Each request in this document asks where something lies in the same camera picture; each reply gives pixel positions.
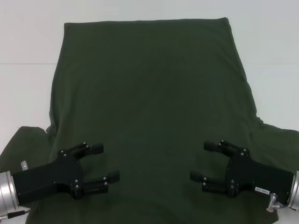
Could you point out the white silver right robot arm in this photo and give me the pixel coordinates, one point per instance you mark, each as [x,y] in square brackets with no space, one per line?
[294,189]

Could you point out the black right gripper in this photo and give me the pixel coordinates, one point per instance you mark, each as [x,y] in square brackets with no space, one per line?
[257,177]

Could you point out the dark green shirt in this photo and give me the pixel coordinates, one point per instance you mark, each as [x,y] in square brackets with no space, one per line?
[149,93]

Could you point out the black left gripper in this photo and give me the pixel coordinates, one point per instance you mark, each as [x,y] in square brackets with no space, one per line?
[51,179]

